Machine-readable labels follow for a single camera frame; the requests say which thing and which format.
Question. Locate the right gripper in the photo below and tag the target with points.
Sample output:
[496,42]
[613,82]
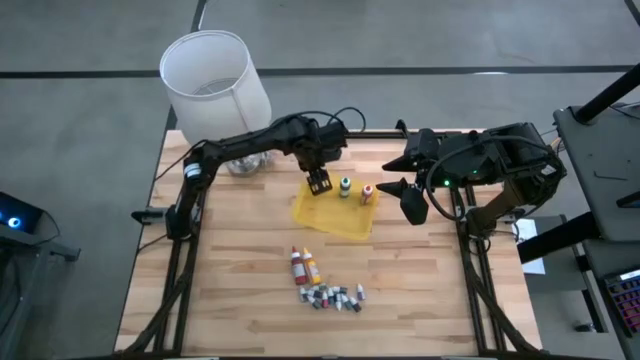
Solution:
[422,150]

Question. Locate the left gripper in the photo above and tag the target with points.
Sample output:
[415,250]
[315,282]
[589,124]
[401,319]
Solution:
[310,150]

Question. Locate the large green food coloring bottle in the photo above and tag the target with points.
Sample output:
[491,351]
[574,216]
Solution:
[345,189]

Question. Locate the large orange-capped food coloring bottle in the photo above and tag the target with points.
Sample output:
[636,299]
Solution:
[367,194]

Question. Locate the large yellow food coloring bottle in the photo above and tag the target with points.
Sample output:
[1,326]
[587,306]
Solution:
[313,270]

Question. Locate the large red food coloring bottle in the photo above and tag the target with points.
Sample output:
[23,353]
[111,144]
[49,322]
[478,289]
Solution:
[299,270]

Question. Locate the small brown food coloring bottle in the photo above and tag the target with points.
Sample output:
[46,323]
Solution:
[300,296]

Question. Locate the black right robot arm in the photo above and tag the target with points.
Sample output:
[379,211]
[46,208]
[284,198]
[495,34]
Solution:
[500,155]

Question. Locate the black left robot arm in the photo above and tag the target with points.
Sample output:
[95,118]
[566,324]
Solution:
[250,139]

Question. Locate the small teal food coloring bottle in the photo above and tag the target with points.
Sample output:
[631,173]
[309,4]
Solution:
[330,296]

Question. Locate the small maroon food coloring bottle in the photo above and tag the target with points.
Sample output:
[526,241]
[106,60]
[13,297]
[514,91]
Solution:
[360,293]

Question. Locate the small black food coloring bottle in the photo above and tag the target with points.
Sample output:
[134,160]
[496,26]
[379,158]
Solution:
[355,305]
[316,303]

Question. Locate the small white food coloring bottle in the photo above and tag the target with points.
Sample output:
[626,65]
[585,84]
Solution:
[338,303]

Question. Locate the small dark green coloring bottle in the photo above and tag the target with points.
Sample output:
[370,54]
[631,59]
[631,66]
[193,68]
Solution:
[346,302]

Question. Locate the white-shaded silver table lamp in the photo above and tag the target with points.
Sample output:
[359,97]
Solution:
[215,100]

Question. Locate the white paper sheet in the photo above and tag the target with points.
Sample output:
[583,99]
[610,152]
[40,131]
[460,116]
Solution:
[527,230]

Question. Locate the black beam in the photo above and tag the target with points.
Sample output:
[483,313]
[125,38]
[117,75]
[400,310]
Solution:
[555,240]

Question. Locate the grey desk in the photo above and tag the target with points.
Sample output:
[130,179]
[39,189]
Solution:
[600,150]

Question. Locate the black pole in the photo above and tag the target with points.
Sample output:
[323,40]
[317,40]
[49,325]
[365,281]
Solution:
[605,95]

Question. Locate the flat black device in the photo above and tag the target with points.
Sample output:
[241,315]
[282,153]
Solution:
[631,200]

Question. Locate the small black floor object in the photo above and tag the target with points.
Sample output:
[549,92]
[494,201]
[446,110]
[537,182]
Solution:
[585,328]

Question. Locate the backlit keyboard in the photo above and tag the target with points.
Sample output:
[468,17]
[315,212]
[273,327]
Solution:
[627,300]

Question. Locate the black computer with blue light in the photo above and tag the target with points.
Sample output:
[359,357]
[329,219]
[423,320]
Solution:
[22,210]

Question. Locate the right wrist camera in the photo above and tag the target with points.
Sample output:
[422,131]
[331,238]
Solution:
[415,205]

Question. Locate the small black camera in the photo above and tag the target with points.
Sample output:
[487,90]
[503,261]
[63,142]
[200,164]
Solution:
[401,127]

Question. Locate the black aluminium rig frame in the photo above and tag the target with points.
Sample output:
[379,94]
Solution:
[370,134]

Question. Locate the black bracket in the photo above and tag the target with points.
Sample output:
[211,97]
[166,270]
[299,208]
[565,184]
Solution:
[147,216]

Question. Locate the grey metal desk frame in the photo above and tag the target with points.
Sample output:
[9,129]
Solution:
[60,250]

